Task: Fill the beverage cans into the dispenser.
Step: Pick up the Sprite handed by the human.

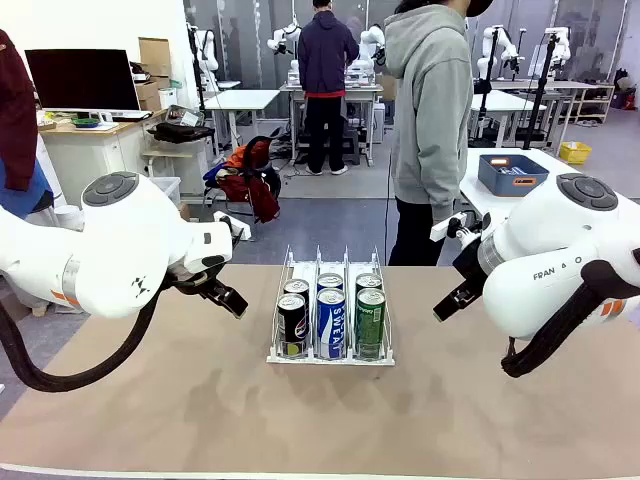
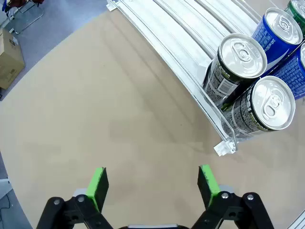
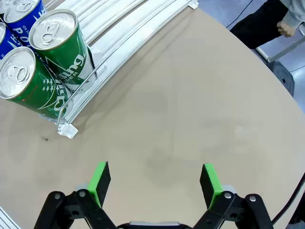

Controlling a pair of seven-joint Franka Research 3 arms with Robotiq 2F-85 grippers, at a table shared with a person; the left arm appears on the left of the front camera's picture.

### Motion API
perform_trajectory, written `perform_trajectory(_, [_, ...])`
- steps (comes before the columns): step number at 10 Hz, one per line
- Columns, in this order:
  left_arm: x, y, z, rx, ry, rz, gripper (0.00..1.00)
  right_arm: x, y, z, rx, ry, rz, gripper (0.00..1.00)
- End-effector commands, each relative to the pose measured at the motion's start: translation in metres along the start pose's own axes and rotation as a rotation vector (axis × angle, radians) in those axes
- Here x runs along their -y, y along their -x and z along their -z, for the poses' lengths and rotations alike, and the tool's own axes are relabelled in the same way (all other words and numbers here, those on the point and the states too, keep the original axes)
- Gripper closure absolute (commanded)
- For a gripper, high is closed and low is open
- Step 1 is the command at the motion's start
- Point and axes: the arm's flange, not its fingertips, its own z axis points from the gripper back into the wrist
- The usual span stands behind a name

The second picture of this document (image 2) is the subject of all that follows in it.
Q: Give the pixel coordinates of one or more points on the brown cardboard box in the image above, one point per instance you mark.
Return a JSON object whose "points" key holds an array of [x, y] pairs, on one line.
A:
{"points": [[9, 62]]}

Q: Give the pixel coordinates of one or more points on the clear white can dispenser rack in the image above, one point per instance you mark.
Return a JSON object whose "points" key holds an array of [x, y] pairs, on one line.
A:
{"points": [[181, 35]]}

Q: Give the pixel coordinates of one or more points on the green beverage can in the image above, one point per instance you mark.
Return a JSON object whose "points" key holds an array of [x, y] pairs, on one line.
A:
{"points": [[296, 8]]}

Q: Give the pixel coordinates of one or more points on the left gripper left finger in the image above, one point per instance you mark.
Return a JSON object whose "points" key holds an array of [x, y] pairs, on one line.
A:
{"points": [[95, 188]]}

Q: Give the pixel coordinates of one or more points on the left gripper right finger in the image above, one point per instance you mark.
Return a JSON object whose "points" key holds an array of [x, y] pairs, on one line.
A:
{"points": [[209, 186]]}

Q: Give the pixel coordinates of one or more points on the blue Pocari Sweat can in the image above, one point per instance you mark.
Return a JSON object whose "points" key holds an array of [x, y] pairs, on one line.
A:
{"points": [[293, 76], [282, 26]]}

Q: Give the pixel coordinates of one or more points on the black Pepsi can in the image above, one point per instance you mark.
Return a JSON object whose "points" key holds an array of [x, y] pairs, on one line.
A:
{"points": [[274, 102], [241, 55]]}

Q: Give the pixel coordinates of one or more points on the aluminium slotted mounting platform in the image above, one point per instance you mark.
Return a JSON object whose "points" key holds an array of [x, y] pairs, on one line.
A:
{"points": [[299, 221]]}

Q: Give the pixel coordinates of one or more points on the metal frame chair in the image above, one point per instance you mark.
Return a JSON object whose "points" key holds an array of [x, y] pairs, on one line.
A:
{"points": [[30, 23]]}

